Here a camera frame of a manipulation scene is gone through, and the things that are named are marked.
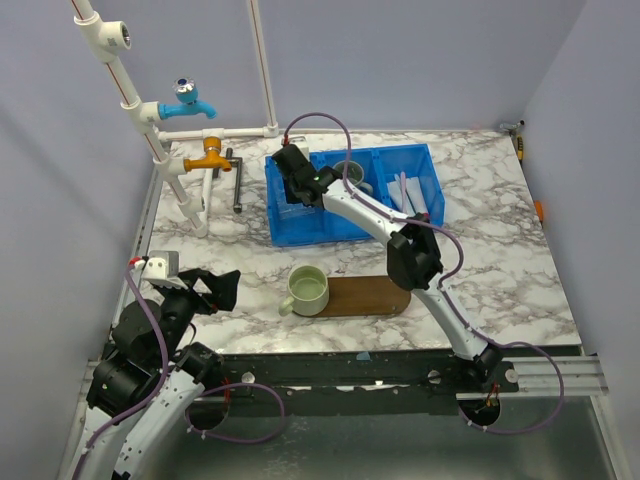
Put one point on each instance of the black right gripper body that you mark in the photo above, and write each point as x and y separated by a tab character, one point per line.
290	192

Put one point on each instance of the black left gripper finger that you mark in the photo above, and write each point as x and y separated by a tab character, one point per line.
198	280
223	290

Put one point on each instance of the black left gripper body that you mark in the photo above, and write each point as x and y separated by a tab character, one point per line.
181	306

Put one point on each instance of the blue plastic divided bin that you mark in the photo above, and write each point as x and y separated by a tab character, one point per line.
381	165

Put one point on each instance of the light green ceramic mug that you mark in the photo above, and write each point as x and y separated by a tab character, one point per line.
307	292

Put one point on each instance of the oval wooden tray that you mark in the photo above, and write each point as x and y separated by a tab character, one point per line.
364	296

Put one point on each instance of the clear plastic square holder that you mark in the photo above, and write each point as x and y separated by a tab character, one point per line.
289	211

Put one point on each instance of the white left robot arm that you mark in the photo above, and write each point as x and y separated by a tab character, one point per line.
147	379

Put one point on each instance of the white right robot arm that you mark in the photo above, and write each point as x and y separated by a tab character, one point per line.
413	258

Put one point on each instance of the toothpaste tube green cap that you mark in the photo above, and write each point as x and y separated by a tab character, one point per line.
395	196

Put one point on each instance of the pink toothbrush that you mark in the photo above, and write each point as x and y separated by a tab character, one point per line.
401	181

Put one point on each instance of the toothpaste tube red cap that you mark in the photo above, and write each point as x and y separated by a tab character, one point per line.
415	194

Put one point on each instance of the grey ceramic mug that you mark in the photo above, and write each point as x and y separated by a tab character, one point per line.
355	174

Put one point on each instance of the black metal hex key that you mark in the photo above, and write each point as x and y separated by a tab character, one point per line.
237	163

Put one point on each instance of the orange plastic faucet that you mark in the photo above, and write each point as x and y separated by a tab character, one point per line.
212	158

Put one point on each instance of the blue plastic faucet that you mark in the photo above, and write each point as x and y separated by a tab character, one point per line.
189	104

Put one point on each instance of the yellow black tool at corner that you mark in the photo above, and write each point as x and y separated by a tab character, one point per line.
514	130

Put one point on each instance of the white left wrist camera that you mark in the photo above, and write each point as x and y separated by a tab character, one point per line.
160	269

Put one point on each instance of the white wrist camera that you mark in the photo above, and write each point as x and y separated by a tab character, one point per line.
301	142
160	269

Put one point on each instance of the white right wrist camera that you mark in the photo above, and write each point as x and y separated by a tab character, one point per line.
301	142

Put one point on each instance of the black metal base rail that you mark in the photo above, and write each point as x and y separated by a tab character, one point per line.
352	383

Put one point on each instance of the orange clamp on wall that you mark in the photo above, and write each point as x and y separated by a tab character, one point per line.
539	211

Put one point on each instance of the white PVC pipe frame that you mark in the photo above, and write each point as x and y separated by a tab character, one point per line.
106	40

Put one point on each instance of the aluminium extrusion rail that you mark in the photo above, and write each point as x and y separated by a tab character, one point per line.
582	376

